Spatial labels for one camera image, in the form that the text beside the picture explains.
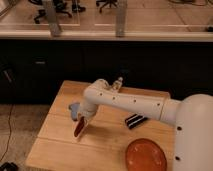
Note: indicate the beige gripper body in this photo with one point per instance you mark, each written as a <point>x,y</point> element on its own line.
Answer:
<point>88,110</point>

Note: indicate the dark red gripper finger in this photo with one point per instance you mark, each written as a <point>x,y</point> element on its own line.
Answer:
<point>80,126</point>

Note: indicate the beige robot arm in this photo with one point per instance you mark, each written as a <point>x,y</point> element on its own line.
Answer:
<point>192,118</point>

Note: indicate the blue cloth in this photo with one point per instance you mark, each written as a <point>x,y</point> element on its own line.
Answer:
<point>74,110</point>

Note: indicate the small clear bottle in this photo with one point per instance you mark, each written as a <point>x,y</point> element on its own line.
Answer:
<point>117,84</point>

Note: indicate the orange round plate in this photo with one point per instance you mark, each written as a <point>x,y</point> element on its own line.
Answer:
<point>145,155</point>

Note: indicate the black device on floor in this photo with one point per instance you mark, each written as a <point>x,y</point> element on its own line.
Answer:
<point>8,167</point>

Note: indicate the black office chair right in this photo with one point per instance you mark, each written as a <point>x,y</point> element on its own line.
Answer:
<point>106,2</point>

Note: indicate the grey metal post left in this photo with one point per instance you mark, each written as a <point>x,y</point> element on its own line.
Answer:
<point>51,16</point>

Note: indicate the grey metal post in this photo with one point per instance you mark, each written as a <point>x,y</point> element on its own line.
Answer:
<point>51,16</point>
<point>120,18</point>

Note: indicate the grey metal post right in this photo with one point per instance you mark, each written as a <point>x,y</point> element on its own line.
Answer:
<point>120,18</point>

